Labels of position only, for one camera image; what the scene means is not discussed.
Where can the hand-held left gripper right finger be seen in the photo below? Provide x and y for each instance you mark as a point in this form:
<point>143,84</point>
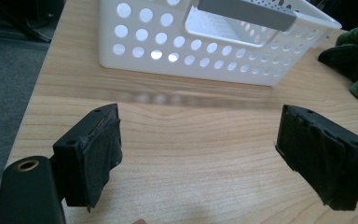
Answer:
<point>320,155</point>

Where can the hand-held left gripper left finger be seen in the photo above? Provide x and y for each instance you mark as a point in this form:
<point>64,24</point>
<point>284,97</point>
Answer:
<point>84,158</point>

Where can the white perforated plastic basket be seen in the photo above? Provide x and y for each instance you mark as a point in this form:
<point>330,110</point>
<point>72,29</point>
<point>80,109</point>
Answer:
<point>143,56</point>

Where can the dark stand base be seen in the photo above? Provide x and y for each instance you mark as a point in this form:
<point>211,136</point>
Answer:
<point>28,18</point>

